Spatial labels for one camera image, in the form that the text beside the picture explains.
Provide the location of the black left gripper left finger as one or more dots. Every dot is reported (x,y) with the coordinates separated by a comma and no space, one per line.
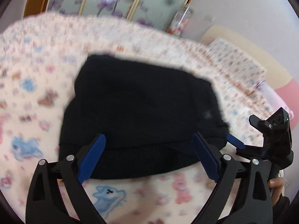
(44,200)

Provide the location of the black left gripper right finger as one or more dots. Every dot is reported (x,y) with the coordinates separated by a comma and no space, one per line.
(241,193)

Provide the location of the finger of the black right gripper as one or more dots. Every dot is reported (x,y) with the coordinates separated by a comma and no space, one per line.
(235,142)

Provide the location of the dark navy pants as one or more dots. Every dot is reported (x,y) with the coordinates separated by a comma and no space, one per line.
(148,115)

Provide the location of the person's right hand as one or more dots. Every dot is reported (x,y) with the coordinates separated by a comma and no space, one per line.
(277,185)

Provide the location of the pink pillow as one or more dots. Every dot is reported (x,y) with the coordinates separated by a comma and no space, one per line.
(289,93)

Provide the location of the cream headboard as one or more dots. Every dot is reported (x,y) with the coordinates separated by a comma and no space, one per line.
(276,75)

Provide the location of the small-print patterned pillow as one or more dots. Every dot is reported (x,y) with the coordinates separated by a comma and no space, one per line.
(236,63)

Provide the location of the clear tube of plush toys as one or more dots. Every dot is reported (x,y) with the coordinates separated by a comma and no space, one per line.
(180,20)

